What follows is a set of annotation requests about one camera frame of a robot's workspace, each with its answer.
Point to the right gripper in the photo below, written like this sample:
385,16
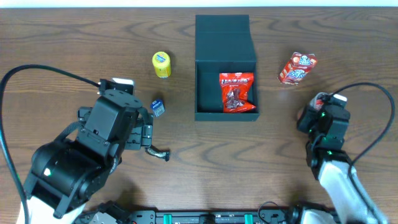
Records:
303,121

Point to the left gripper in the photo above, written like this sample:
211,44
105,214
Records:
144,135

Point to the red Pringles can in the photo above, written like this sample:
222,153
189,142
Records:
316,103

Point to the red Hello Panda box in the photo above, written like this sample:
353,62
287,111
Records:
297,68

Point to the yellow round container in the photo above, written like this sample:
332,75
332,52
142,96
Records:
162,64

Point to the red Hacks candy bag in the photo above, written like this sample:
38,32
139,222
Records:
235,88

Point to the black gift box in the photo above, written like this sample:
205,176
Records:
223,44

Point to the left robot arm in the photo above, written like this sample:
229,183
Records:
66,172

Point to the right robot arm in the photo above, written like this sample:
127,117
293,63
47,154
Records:
333,168

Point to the blue Eclipse gum pack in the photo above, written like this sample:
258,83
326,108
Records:
157,106

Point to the dark wrapped candy bar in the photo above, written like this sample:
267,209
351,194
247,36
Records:
153,151

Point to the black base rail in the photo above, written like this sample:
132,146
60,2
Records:
268,212

